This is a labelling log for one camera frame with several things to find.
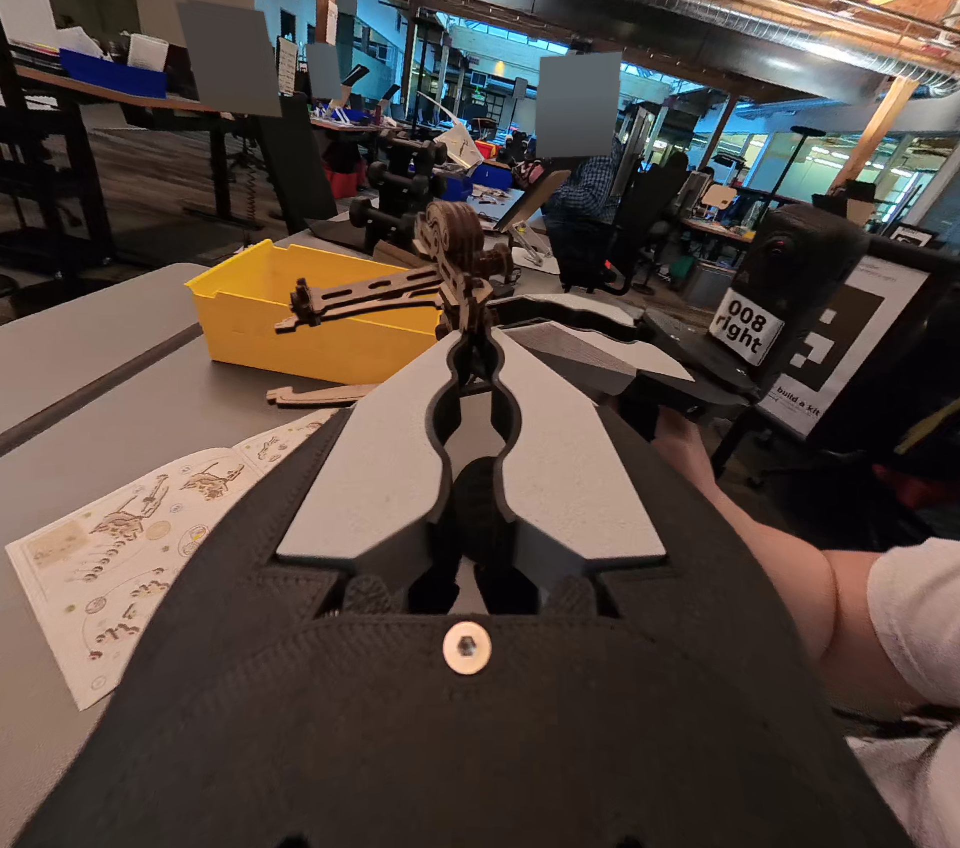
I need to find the wooden office desk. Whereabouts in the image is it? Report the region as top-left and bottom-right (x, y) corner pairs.
(0, 64), (316, 241)

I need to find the brown wooden mechanical model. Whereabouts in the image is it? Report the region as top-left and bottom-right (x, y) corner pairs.
(266, 199), (520, 410)

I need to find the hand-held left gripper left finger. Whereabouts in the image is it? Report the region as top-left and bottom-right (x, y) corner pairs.
(276, 329), (462, 615)

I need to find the blue plastic bin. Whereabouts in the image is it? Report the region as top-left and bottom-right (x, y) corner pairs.
(58, 47), (168, 100)

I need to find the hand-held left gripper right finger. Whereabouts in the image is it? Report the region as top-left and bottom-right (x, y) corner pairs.
(474, 326), (669, 615)

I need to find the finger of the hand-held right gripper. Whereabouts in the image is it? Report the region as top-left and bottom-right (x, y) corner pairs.
(513, 325), (696, 399)
(487, 293), (655, 342)

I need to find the person's right forearm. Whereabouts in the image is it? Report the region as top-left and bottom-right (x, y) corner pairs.
(651, 407), (924, 710)

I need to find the yellow plastic bin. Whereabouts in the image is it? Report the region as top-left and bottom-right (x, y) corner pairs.
(183, 239), (445, 385)

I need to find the grey tilted laptop stand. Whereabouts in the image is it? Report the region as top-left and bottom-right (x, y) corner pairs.
(491, 169), (573, 273)

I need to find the illustrated assembly leaflet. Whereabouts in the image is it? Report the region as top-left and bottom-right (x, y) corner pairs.
(6, 405), (339, 711)

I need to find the black office chair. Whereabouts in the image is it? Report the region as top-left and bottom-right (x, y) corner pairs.
(558, 169), (680, 297)

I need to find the black dumbbell rack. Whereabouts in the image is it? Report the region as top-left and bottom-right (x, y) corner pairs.
(307, 134), (451, 258)

